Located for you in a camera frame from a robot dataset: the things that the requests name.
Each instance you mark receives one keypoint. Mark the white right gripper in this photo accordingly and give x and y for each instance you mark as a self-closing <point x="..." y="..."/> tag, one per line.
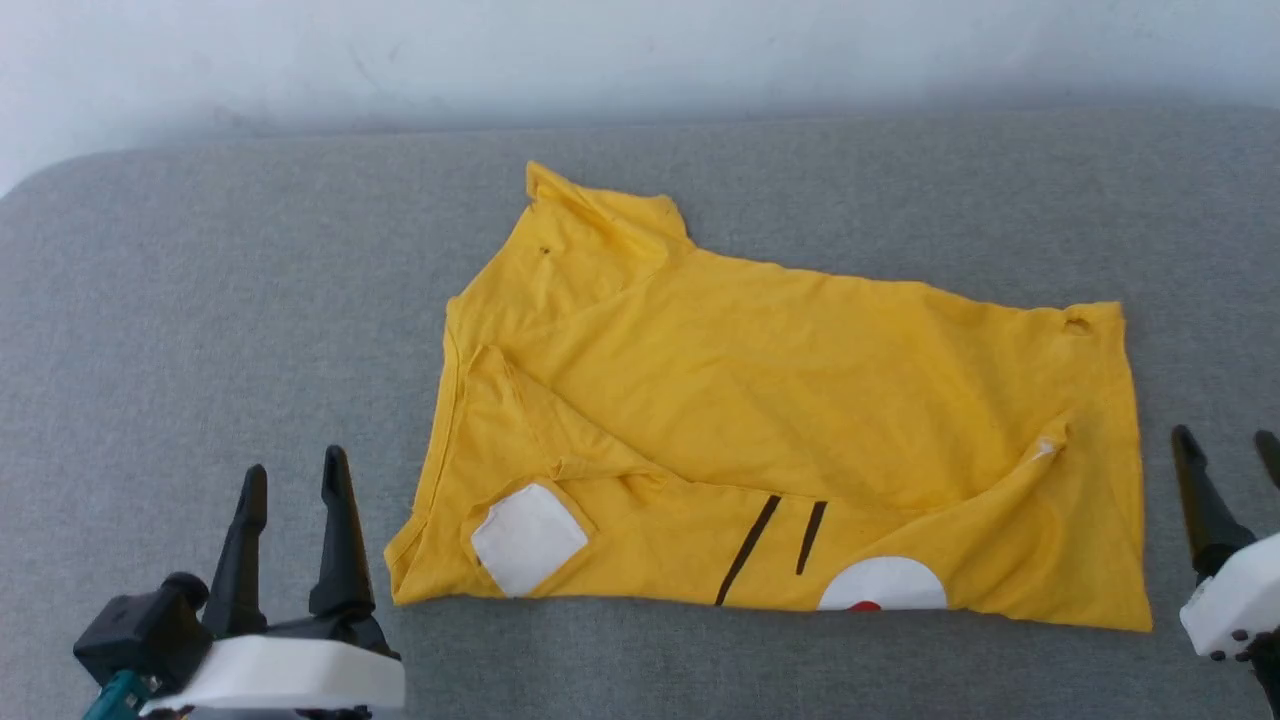
<point x="1235" y="600"/>

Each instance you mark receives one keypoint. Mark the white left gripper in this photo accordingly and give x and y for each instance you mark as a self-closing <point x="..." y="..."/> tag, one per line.
<point x="300" y="675"/>

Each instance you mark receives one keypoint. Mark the yellow t-shirt with print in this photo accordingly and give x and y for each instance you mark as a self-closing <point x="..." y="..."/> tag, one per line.
<point x="800" y="400"/>

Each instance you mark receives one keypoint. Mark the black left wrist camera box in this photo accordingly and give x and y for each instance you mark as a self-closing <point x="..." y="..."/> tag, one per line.
<point x="140" y="625"/>

